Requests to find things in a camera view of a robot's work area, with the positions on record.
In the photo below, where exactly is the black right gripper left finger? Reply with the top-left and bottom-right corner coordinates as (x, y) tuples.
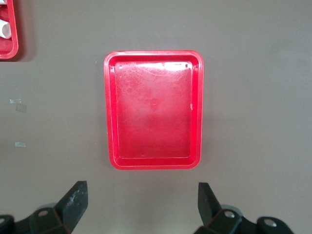
(0, 180), (88, 234)

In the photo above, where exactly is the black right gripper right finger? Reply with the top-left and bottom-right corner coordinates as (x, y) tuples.
(195, 182), (293, 234)

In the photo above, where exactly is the red plastic tray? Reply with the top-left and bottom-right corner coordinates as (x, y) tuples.
(103, 50), (204, 171)
(0, 0), (20, 59)

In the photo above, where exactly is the white capped metal pipe fitting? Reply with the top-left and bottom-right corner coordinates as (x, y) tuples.
(0, 19), (12, 39)

